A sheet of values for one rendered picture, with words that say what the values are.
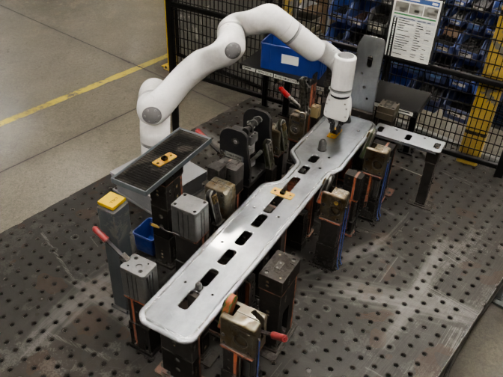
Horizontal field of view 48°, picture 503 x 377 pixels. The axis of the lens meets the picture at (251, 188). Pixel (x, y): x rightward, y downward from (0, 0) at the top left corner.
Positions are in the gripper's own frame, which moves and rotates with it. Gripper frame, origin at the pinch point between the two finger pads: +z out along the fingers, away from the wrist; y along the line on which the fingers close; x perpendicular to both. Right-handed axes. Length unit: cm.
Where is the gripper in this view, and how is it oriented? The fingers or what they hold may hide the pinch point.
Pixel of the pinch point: (335, 128)
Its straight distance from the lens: 236.2
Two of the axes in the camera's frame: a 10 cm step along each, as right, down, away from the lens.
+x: 4.9, -5.1, 7.1
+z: -0.4, 8.0, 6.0
